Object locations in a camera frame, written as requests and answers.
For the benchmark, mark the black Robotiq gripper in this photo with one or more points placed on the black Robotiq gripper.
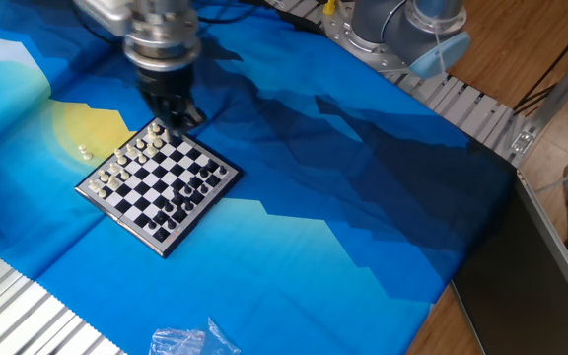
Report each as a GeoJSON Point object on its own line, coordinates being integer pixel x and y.
{"type": "Point", "coordinates": [165, 89]}

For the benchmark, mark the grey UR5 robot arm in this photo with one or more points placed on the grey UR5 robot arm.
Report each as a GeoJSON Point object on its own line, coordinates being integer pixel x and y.
{"type": "Point", "coordinates": [377, 24]}

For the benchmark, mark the black and white chessboard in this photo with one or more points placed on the black and white chessboard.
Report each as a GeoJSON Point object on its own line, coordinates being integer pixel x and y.
{"type": "Point", "coordinates": [158, 175]}

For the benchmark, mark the white chess rook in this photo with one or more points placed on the white chess rook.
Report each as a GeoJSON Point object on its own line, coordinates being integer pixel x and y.
{"type": "Point", "coordinates": [94, 186]}
{"type": "Point", "coordinates": [155, 127]}

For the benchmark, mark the white chess knight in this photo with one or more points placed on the white chess knight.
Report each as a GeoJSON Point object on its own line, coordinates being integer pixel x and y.
{"type": "Point", "coordinates": [103, 176]}
{"type": "Point", "coordinates": [149, 135]}

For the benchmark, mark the white chess bishop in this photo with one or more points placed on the white chess bishop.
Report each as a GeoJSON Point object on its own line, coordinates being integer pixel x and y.
{"type": "Point", "coordinates": [140, 143]}
{"type": "Point", "coordinates": [114, 168]}

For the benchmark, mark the white chess queen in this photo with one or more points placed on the white chess queen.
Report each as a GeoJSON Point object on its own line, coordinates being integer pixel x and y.
{"type": "Point", "coordinates": [131, 150]}

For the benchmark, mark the black chess pawn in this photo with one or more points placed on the black chess pawn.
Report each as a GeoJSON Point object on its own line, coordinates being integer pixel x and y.
{"type": "Point", "coordinates": [204, 173]}
{"type": "Point", "coordinates": [187, 190]}
{"type": "Point", "coordinates": [152, 225]}
{"type": "Point", "coordinates": [168, 207]}
{"type": "Point", "coordinates": [178, 199]}

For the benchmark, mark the white chess king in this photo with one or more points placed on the white chess king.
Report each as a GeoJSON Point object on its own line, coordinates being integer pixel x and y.
{"type": "Point", "coordinates": [120, 157]}

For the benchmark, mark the black chess rook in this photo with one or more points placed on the black chess rook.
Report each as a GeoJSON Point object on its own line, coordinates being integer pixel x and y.
{"type": "Point", "coordinates": [222, 170]}
{"type": "Point", "coordinates": [161, 234]}

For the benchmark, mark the black chess bishop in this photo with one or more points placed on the black chess bishop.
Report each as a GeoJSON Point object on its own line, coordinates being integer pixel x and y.
{"type": "Point", "coordinates": [204, 189]}
{"type": "Point", "coordinates": [180, 215]}

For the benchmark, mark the black chess king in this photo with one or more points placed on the black chess king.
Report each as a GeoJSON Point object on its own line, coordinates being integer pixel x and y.
{"type": "Point", "coordinates": [189, 206]}

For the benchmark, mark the black chess knight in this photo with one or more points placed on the black chess knight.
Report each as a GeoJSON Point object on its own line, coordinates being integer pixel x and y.
{"type": "Point", "coordinates": [171, 224]}

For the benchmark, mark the blue mountain print cloth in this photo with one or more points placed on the blue mountain print cloth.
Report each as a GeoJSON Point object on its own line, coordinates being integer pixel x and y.
{"type": "Point", "coordinates": [289, 246]}

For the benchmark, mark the small yellow plastic piece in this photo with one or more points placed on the small yellow plastic piece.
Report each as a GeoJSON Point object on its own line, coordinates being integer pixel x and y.
{"type": "Point", "coordinates": [330, 7]}

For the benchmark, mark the clear plastic bag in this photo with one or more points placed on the clear plastic bag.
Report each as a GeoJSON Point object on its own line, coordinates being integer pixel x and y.
{"type": "Point", "coordinates": [190, 342]}

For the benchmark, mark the aluminium beam with corner bracket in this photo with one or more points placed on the aluminium beam with corner bracket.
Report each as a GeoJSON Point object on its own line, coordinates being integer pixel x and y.
{"type": "Point", "coordinates": [565, 89]}

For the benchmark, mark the black panel with aluminium frame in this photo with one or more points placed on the black panel with aluminium frame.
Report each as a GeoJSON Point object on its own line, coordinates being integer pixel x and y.
{"type": "Point", "coordinates": [520, 296]}

